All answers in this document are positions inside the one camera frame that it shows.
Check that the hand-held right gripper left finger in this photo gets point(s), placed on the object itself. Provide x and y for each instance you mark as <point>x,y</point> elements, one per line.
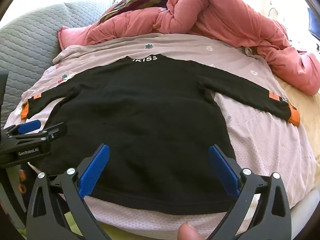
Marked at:
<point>95,171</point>

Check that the multicoloured striped cloth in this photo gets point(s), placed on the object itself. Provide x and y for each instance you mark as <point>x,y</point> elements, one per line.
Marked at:
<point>140,1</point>

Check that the pink quilted comforter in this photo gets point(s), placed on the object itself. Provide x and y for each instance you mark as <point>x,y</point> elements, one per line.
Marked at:
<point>225,12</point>

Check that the grey quilted headboard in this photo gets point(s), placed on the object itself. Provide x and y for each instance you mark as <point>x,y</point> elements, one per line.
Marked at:
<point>30,42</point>

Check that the beige bed sheet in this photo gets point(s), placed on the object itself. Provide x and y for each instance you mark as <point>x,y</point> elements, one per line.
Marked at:
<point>307,110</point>

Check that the mauve printed blanket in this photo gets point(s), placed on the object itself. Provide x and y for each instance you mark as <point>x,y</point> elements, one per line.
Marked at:
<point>262,135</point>

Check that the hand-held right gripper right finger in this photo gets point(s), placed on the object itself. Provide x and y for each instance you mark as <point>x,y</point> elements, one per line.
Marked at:
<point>225,172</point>

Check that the dark blue screen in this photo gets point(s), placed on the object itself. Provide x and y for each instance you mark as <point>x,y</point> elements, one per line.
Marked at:
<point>313,22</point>

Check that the black sweater with orange cuffs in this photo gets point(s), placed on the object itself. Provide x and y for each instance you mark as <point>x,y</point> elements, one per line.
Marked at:
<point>140,120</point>

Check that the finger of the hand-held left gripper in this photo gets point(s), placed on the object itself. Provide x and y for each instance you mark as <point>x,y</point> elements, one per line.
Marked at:
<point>53,131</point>
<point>28,126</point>

